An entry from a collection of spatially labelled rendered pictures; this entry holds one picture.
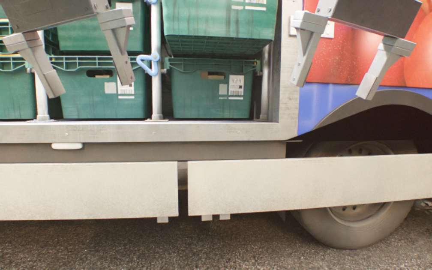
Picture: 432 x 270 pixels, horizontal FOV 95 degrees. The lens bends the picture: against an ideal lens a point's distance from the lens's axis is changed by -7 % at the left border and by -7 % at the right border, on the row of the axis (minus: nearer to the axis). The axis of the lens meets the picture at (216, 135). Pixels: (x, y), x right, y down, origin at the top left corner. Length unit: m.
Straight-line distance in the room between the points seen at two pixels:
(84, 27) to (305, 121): 0.94
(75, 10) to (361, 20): 0.38
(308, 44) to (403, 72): 0.80
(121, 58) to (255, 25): 0.46
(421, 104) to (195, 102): 0.95
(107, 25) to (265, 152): 0.65
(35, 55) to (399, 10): 0.53
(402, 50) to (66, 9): 0.49
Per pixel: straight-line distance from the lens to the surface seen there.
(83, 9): 0.35
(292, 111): 0.82
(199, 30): 0.68
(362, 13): 0.37
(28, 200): 0.99
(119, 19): 0.34
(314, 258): 1.22
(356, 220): 1.34
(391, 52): 0.43
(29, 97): 1.12
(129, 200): 0.84
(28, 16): 0.40
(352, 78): 0.96
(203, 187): 0.79
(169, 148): 0.77
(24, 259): 1.41
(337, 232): 1.25
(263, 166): 0.81
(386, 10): 0.40
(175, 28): 0.69
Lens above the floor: 0.69
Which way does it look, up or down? 7 degrees down
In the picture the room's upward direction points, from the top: straight up
